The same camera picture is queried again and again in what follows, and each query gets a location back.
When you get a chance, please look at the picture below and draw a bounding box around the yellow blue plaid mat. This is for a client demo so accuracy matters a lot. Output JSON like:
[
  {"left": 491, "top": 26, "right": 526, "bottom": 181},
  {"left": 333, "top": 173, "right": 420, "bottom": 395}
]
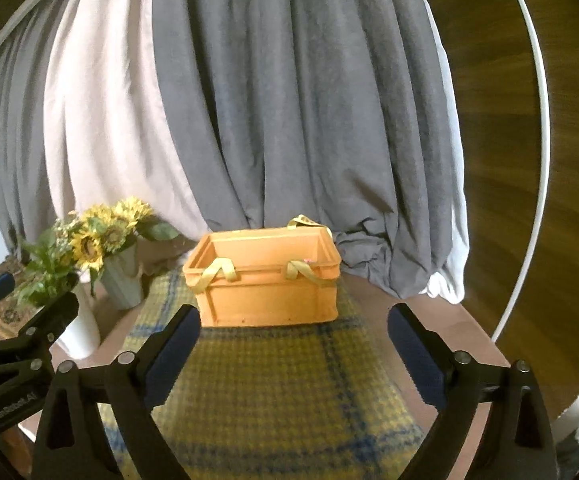
[{"left": 97, "top": 267, "right": 427, "bottom": 480}]

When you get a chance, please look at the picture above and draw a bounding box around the pale pink curtain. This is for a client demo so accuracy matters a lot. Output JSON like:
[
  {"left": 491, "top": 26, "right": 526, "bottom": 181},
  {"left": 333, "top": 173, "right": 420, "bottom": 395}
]
[{"left": 42, "top": 0, "right": 205, "bottom": 241}]

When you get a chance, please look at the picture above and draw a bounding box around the narrow grey curtain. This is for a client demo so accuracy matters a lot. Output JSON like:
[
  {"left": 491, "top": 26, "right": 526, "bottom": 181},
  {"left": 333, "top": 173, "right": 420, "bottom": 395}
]
[{"left": 0, "top": 0, "right": 100, "bottom": 261}]

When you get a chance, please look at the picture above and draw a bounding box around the green leafy plant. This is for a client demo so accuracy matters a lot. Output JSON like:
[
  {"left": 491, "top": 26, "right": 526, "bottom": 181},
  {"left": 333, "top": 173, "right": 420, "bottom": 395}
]
[{"left": 17, "top": 217, "right": 83, "bottom": 311}]

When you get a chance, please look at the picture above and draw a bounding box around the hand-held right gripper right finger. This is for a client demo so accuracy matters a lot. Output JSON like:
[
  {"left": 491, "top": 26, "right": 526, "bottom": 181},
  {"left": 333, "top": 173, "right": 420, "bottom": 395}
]
[{"left": 387, "top": 303, "right": 560, "bottom": 480}]

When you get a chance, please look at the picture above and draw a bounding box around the white hoop tube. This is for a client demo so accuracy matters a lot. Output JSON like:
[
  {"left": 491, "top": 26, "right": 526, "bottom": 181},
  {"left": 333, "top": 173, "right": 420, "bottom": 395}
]
[{"left": 489, "top": 0, "right": 553, "bottom": 346}]

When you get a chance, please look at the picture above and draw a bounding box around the ribbed pale green vase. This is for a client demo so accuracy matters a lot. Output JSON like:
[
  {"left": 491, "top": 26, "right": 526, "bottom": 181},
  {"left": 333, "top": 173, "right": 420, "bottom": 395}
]
[{"left": 100, "top": 245, "right": 145, "bottom": 310}]

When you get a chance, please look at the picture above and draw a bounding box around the sunflower bouquet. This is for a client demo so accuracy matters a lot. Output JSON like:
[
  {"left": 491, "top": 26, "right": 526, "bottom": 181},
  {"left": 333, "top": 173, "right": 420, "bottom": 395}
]
[{"left": 70, "top": 197, "right": 180, "bottom": 283}]

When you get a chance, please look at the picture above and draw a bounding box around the patterned brown cloth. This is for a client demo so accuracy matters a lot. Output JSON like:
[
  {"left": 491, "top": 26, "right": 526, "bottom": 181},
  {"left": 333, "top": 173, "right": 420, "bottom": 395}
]
[{"left": 0, "top": 260, "right": 40, "bottom": 343}]

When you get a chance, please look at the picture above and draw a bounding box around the wide grey curtain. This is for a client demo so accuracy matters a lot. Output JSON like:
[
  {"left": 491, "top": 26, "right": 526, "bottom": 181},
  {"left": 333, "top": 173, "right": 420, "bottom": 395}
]
[{"left": 152, "top": 0, "right": 470, "bottom": 301}]

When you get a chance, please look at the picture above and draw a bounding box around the white sheer curtain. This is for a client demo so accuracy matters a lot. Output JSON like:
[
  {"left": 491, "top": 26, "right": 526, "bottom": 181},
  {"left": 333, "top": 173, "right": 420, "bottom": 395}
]
[{"left": 419, "top": 0, "right": 473, "bottom": 304}]

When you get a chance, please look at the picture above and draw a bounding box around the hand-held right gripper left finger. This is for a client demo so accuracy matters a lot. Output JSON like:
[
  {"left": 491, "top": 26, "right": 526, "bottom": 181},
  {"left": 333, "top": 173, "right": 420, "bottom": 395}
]
[{"left": 32, "top": 303, "right": 203, "bottom": 480}]

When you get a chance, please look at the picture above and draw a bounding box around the orange basket with yellow handles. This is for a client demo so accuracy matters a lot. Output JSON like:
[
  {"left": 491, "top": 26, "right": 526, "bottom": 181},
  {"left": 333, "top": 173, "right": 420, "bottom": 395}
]
[{"left": 182, "top": 215, "right": 343, "bottom": 330}]

